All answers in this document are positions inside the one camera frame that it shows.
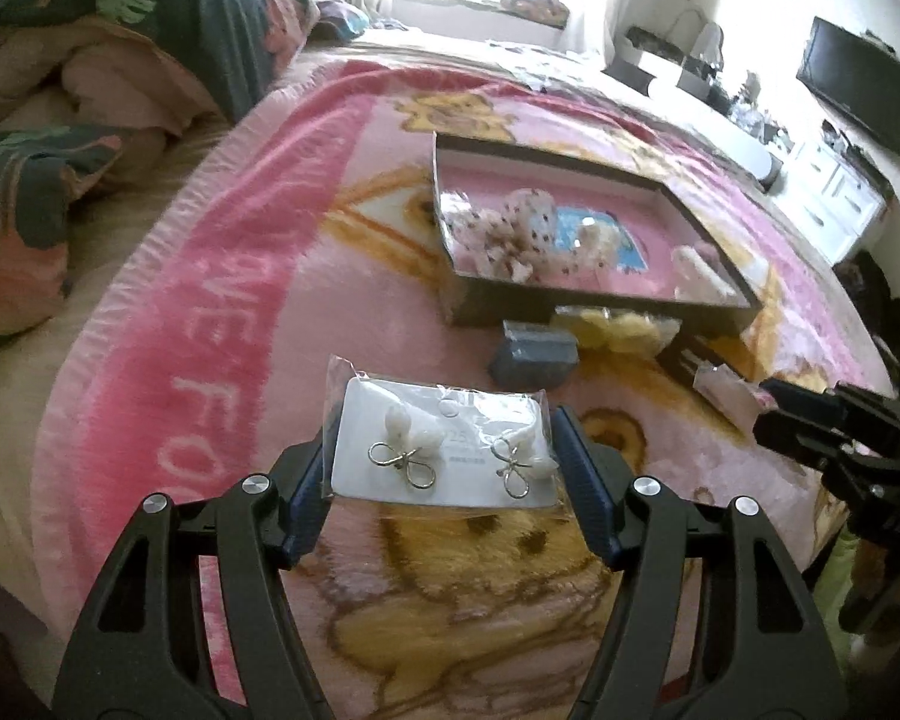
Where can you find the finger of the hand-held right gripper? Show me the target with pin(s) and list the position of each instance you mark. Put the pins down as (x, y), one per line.
(802, 401)
(795, 439)

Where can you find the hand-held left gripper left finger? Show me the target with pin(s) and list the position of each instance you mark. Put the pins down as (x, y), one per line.
(307, 495)

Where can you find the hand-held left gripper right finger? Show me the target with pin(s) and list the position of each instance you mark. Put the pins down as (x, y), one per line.
(589, 487)

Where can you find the clear red earring packet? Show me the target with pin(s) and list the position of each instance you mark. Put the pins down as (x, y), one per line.
(724, 394)

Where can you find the white earring card packet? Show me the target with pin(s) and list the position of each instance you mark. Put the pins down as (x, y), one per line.
(420, 420)

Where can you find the dark shallow cardboard box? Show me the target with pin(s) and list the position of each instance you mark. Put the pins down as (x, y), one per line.
(645, 270)

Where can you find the white polka dot scrunchie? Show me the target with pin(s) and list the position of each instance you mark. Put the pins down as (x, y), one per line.
(510, 240)

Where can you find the black hair clip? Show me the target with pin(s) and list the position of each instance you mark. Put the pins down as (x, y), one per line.
(690, 356)

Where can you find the green floral bedsheet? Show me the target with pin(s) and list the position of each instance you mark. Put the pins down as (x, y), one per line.
(832, 577)

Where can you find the dark bag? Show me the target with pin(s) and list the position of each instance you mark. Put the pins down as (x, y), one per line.
(870, 292)

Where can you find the small blue box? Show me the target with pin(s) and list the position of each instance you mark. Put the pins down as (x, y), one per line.
(532, 360)

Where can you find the pale yellow scrunchie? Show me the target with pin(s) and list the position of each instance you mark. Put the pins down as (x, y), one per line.
(645, 330)

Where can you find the pink bear printed blanket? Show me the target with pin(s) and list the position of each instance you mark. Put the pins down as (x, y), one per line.
(232, 315)

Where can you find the white dresser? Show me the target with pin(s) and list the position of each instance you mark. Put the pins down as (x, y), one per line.
(832, 195)

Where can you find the white bench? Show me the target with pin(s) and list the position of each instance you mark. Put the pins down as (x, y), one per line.
(720, 135)

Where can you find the black flat television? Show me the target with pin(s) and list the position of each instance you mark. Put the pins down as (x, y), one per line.
(855, 82)

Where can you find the purple pillow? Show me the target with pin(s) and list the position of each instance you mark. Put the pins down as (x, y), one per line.
(341, 19)

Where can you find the dark floral quilt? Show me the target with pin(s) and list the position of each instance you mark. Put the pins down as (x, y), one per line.
(195, 30)

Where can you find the pile of clothes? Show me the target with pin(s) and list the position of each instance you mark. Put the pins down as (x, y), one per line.
(525, 4)

